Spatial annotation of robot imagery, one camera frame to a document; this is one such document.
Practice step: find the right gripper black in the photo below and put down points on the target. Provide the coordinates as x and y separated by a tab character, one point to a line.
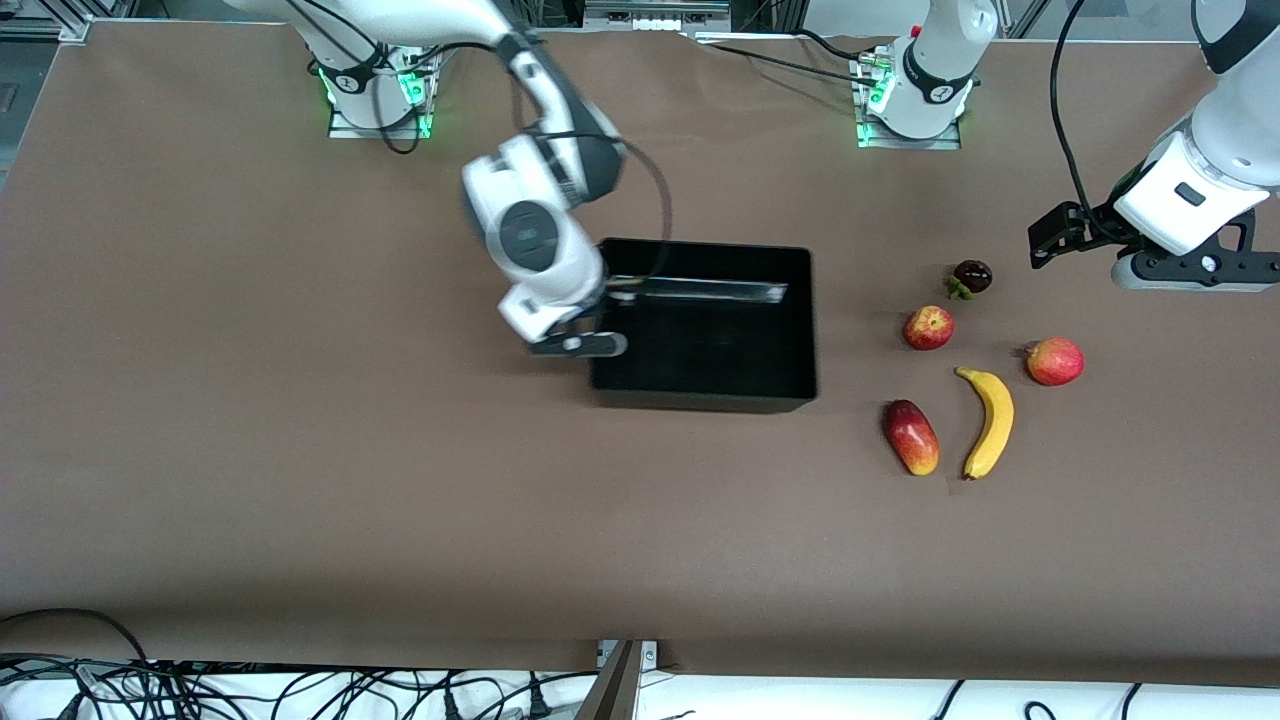
595	314

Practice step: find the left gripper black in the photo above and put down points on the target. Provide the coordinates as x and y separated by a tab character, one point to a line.
1097	222

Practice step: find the black plastic box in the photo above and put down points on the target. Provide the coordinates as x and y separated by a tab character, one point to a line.
720	350

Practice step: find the red yellow apple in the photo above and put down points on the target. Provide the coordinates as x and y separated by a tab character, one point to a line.
928	328

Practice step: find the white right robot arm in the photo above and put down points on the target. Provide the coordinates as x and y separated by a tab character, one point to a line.
530	235

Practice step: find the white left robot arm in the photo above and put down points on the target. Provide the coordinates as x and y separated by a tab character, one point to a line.
1240	130

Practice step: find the red apple right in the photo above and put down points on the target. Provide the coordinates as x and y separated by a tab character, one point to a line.
1056	362

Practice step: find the yellow banana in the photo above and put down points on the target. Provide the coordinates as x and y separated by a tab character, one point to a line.
995	420

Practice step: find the dark purple mangosteen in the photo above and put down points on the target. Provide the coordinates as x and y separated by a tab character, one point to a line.
973	275

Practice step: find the red yellow mango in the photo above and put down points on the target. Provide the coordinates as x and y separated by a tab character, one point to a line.
910	437

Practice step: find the white socket strip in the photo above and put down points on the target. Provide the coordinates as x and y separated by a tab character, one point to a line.
655	22

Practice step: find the grey metal bar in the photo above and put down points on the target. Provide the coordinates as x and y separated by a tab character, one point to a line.
615	690

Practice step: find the aluminium corner profile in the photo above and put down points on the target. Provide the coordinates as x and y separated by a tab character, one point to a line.
75	30

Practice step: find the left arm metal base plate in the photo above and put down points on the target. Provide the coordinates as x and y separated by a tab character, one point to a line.
910	143

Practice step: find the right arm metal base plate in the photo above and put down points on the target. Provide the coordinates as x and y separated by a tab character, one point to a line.
380	132

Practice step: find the silver metal bracket plate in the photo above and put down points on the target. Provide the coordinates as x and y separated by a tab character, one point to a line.
650	655

